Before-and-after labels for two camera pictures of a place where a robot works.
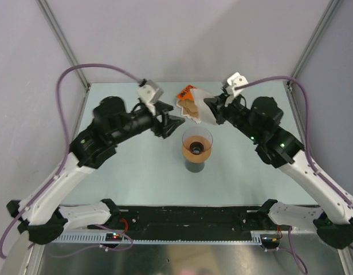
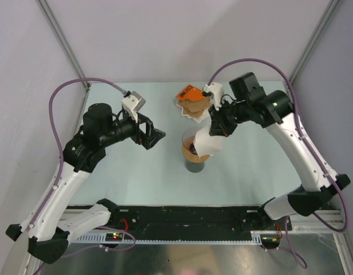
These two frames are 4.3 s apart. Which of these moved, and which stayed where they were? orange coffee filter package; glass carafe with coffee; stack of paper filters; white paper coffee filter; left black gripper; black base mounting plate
Moved: left black gripper; white paper coffee filter
Stayed: orange coffee filter package; stack of paper filters; glass carafe with coffee; black base mounting plate
